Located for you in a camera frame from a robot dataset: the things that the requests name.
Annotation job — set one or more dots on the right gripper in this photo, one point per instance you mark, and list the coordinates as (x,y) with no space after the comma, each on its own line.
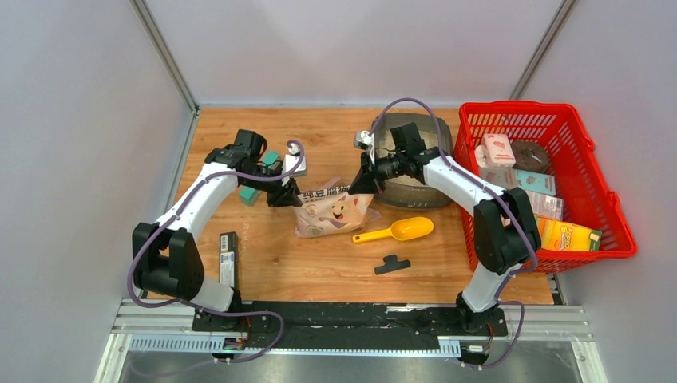
(370,179)

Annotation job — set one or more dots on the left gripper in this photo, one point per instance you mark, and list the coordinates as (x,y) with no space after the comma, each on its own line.
(283,195)

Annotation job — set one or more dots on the pink cat litter bag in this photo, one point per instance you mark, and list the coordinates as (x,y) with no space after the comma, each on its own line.
(331,210)

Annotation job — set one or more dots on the yellow plastic scoop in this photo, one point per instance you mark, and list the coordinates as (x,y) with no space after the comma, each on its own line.
(401,230)

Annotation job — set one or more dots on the black bag clip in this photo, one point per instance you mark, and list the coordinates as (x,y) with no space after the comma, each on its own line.
(392,263)

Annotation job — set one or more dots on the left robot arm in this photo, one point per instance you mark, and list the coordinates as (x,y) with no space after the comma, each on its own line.
(166,259)

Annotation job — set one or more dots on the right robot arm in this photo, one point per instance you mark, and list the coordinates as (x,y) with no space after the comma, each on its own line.
(505,236)

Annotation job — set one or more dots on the grey litter box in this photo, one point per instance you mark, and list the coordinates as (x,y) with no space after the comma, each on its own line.
(405,192)

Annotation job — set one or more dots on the black flat box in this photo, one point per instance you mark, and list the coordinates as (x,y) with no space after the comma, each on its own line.
(228,259)

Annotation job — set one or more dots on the teal pink box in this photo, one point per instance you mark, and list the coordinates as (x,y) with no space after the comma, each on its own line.
(510,178)

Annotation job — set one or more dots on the white patterned box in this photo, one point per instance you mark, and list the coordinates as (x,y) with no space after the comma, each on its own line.
(546,206)

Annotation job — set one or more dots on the pink white carton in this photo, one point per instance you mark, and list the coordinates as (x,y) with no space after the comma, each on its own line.
(495,151)

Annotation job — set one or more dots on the brown round container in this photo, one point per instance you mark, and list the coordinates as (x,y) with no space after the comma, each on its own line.
(530,156)

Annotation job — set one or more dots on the yellow sponge pack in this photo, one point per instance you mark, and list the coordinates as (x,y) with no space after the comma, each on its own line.
(557,235)

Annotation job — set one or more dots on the red plastic basket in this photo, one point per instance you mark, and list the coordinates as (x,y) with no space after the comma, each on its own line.
(579,180)

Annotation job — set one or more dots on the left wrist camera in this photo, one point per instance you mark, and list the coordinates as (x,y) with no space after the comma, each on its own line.
(293,166)

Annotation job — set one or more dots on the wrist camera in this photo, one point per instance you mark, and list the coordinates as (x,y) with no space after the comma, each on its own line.
(364,140)
(293,166)

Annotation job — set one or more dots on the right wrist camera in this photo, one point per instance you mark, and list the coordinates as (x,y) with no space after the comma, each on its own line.
(364,140)

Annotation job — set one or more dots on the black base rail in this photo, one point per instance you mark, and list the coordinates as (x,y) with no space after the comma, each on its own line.
(352,327)

